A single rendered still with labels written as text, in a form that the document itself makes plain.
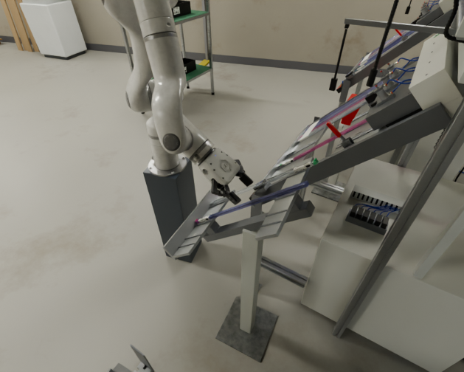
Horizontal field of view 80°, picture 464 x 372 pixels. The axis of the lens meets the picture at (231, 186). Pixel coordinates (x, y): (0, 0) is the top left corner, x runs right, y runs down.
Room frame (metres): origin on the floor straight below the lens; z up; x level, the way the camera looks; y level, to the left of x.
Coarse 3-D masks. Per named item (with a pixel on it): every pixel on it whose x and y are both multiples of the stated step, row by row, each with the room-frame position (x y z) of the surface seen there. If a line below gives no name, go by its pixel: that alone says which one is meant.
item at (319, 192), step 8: (352, 96) 1.73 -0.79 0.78; (352, 112) 1.63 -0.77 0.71; (344, 120) 1.65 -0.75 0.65; (352, 120) 1.63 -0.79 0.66; (344, 128) 1.68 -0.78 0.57; (336, 176) 1.66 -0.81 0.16; (336, 184) 1.74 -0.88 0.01; (344, 184) 1.74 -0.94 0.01; (312, 192) 1.65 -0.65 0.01; (320, 192) 1.65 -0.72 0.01; (328, 192) 1.65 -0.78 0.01; (336, 200) 1.55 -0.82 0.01
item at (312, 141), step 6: (318, 132) 1.21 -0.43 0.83; (324, 132) 1.16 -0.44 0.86; (312, 138) 1.17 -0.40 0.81; (318, 138) 1.10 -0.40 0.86; (300, 144) 1.22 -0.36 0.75; (306, 144) 1.14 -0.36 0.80; (312, 144) 1.07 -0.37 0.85; (294, 150) 1.18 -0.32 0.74; (300, 150) 1.10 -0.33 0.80; (306, 150) 1.04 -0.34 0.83; (288, 156) 1.12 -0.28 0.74; (294, 156) 1.06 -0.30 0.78; (306, 156) 0.96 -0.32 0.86; (294, 162) 0.97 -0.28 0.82; (282, 168) 1.01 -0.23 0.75; (288, 168) 0.95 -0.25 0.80; (276, 174) 0.98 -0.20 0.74; (276, 180) 0.90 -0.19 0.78
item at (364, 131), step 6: (360, 108) 1.11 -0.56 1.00; (366, 108) 1.05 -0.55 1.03; (360, 114) 1.02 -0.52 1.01; (366, 114) 0.97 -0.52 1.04; (354, 120) 1.00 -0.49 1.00; (360, 120) 0.95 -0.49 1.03; (360, 126) 0.88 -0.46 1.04; (366, 126) 0.84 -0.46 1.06; (384, 126) 0.74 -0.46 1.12; (348, 132) 0.90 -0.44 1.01; (354, 132) 0.86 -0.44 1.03; (360, 132) 0.82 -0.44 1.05; (366, 132) 0.79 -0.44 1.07; (372, 132) 0.76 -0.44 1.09; (354, 138) 0.80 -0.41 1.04; (360, 138) 0.77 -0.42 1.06; (336, 150) 0.80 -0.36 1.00
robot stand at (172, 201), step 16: (144, 176) 1.07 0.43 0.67; (160, 176) 1.04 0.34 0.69; (176, 176) 1.03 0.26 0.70; (192, 176) 1.17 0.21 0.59; (160, 192) 1.04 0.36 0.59; (176, 192) 1.02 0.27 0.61; (192, 192) 1.14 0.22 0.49; (160, 208) 1.05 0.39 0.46; (176, 208) 1.02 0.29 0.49; (192, 208) 1.12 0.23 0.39; (160, 224) 1.06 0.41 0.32; (176, 224) 1.03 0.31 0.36; (192, 256) 1.03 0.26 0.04
